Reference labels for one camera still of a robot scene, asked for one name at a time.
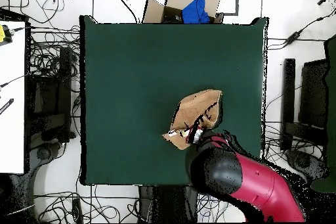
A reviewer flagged blue cloth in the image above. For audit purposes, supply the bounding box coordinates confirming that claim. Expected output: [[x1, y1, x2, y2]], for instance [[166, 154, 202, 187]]
[[181, 0, 211, 24]]

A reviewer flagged black upright bar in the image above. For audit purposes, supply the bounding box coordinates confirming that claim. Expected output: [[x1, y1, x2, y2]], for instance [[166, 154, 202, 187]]
[[280, 58, 297, 152]]

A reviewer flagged dark green side cloth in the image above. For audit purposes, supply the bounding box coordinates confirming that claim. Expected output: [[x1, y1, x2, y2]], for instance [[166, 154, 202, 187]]
[[310, 34, 336, 194]]

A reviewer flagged black flat panel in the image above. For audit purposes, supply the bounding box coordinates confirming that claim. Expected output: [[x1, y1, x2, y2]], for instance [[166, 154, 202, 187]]
[[284, 58, 329, 141]]

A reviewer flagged black floor cable tangle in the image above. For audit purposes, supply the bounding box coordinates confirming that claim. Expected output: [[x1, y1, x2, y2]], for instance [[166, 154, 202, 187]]
[[27, 25, 81, 78], [263, 121, 327, 172], [33, 185, 140, 223]]

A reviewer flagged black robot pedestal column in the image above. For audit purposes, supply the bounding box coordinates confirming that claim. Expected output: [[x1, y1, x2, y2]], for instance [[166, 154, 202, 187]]
[[138, 185, 199, 223]]

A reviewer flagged black pedestal foot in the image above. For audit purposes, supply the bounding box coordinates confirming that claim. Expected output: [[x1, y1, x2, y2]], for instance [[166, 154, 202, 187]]
[[31, 142, 62, 167], [285, 149, 330, 183]]

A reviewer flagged black power adapter cable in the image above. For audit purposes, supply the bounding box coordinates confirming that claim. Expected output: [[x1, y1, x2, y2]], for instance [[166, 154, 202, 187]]
[[266, 8, 336, 51]]

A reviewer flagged black strip tool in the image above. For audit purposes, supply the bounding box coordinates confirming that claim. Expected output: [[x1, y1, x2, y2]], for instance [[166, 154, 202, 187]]
[[0, 98, 14, 116]]

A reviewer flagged black floor stand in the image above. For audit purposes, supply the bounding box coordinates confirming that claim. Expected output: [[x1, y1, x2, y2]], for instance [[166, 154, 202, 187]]
[[26, 46, 77, 143]]

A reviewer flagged white side table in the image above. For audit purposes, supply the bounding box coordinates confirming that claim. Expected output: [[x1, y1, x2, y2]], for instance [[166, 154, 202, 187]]
[[0, 20, 27, 174]]

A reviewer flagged tan terry towel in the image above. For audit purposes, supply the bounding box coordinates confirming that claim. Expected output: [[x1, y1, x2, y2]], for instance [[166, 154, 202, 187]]
[[161, 89, 224, 151]]

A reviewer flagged dark green table cloth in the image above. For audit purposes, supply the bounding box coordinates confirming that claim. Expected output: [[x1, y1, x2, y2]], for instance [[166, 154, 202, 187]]
[[79, 14, 269, 186]]

